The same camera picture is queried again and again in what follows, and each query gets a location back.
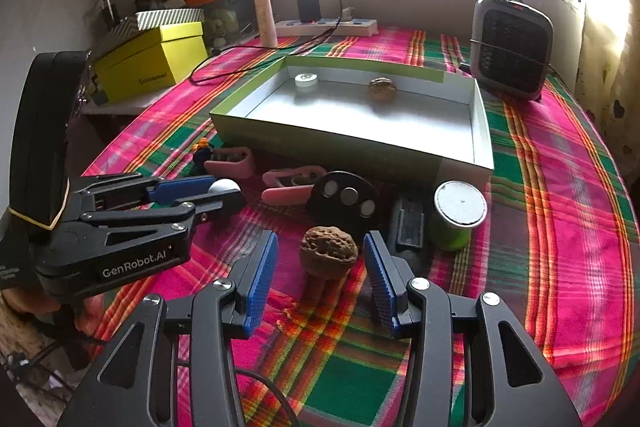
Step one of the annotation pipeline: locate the grey space heater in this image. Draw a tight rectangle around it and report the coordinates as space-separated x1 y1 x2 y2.
459 0 555 102

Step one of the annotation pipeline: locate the silver perforated metal holder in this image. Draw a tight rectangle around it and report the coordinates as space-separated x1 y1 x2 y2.
74 51 98 108

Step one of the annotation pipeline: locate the cream patterned curtain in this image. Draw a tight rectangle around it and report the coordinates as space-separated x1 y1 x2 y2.
575 0 640 188

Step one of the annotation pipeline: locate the green striped box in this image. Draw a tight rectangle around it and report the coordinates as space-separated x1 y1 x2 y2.
134 8 206 30

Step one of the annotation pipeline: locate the pink green plaid tablecloth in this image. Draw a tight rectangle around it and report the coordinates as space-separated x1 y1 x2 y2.
80 24 633 427

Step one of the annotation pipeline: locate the black charger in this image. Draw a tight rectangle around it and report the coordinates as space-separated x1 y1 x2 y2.
298 0 321 24

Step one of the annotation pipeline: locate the pink plastic clip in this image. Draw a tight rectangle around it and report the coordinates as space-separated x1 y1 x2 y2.
261 165 327 206
204 146 257 178

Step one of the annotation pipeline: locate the white ball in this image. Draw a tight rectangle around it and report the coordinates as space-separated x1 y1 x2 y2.
207 179 242 208

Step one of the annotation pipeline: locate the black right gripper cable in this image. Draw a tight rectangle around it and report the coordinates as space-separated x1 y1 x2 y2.
172 359 301 427

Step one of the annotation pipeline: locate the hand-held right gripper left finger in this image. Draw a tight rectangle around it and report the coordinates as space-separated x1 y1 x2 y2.
57 229 279 427

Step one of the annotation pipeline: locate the green cup white lid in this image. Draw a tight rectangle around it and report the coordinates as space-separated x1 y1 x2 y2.
426 180 488 251

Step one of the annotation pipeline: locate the white power strip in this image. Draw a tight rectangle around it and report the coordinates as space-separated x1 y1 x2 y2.
276 18 378 38

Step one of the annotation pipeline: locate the dark slim bottle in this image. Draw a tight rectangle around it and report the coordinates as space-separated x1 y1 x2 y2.
97 0 121 28

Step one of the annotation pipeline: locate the green cardboard box tray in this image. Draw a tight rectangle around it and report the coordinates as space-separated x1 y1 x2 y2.
209 55 496 188

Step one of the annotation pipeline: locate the chevron patterned box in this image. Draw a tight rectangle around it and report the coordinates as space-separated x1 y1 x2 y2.
95 14 142 58

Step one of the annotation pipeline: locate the black charger cable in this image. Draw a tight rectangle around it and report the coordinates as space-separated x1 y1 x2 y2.
189 0 346 86

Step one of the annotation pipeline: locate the person's left hand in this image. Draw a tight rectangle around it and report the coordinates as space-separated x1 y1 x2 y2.
5 287 61 315

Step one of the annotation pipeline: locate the yellow cardboard box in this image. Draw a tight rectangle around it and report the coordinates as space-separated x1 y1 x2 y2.
91 22 208 105

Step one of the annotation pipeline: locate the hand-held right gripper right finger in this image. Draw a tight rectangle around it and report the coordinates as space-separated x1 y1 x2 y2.
362 231 583 427

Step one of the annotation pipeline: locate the small blue orange toy figure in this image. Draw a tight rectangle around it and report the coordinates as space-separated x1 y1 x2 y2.
192 139 213 175

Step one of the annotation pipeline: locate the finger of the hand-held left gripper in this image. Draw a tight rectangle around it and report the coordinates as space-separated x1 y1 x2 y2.
74 173 217 211
80 191 247 233

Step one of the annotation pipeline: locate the black rectangular device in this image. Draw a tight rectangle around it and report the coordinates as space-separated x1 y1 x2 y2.
389 194 431 268

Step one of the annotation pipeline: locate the black disc with three buttons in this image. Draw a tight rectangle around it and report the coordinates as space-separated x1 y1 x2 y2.
306 171 381 235

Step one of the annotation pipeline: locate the beige cosmetic tube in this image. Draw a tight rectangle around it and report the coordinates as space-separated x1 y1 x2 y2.
253 0 278 48

